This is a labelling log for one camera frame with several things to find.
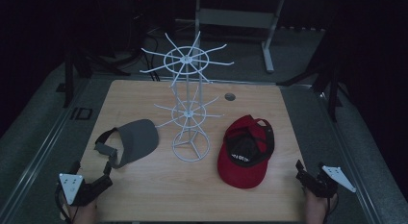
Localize grey metal desk frame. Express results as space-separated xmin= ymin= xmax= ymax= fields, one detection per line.
xmin=193 ymin=0 xmax=286 ymax=74

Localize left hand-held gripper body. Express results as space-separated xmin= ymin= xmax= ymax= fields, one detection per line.
xmin=57 ymin=173 xmax=114 ymax=208

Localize white wire hat rack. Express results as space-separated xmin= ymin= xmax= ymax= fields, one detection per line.
xmin=139 ymin=31 xmax=235 ymax=163

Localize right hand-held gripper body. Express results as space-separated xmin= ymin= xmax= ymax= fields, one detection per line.
xmin=295 ymin=164 xmax=357 ymax=199

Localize black stand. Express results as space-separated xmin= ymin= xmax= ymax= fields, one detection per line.
xmin=56 ymin=40 xmax=133 ymax=109
xmin=276 ymin=31 xmax=345 ymax=123

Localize grey sun visor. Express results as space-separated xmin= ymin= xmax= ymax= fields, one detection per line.
xmin=93 ymin=118 xmax=160 ymax=169

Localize red baseball cap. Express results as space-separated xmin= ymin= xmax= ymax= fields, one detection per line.
xmin=217 ymin=113 xmax=276 ymax=190

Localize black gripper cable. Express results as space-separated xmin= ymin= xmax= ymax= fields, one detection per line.
xmin=322 ymin=192 xmax=340 ymax=224
xmin=53 ymin=182 xmax=72 ymax=224

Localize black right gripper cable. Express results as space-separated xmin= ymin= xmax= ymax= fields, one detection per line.
xmin=322 ymin=192 xmax=340 ymax=224

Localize person's right hand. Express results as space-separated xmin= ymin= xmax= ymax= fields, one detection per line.
xmin=303 ymin=187 xmax=339 ymax=224

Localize person's left hand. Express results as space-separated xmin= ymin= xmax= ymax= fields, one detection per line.
xmin=60 ymin=198 xmax=98 ymax=224

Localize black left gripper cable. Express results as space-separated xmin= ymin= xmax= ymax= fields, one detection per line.
xmin=53 ymin=182 xmax=72 ymax=224

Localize black floor bracket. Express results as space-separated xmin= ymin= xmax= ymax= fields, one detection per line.
xmin=69 ymin=106 xmax=94 ymax=121

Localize black floor cables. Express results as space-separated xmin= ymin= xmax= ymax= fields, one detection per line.
xmin=140 ymin=33 xmax=162 ymax=83

